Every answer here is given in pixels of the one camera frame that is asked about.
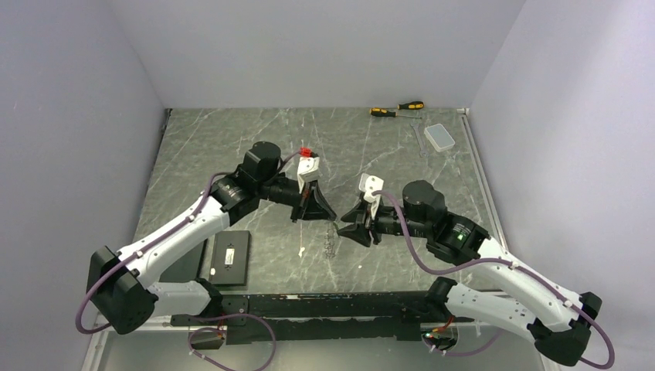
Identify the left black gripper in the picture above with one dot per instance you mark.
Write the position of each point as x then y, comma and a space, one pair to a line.
313, 205

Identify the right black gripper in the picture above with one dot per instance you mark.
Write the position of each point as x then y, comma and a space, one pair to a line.
361, 233

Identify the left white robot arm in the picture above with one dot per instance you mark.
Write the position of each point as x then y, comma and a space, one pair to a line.
125, 285

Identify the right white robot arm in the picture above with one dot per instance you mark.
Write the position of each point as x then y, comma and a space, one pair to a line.
565, 320

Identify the black flat box near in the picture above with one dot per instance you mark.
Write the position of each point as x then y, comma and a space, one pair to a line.
230, 258

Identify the yellow black screwdriver lower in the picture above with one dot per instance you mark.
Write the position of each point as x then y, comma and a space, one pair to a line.
382, 112

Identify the small silver wrench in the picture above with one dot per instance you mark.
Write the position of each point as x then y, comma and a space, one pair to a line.
419, 137

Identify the clear plastic box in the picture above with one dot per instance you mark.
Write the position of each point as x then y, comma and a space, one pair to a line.
439, 137

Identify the orange black screwdriver upper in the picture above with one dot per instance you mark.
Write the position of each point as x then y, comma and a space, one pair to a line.
410, 106

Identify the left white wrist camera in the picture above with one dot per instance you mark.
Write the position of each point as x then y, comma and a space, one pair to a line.
308, 168

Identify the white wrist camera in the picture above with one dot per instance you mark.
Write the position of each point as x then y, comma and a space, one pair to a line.
368, 184
308, 168

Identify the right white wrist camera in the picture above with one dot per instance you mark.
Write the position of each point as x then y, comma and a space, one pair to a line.
368, 184

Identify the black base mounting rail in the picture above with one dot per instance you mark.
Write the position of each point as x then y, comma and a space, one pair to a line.
401, 315

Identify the aluminium frame rail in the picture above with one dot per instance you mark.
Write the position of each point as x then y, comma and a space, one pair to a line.
491, 205

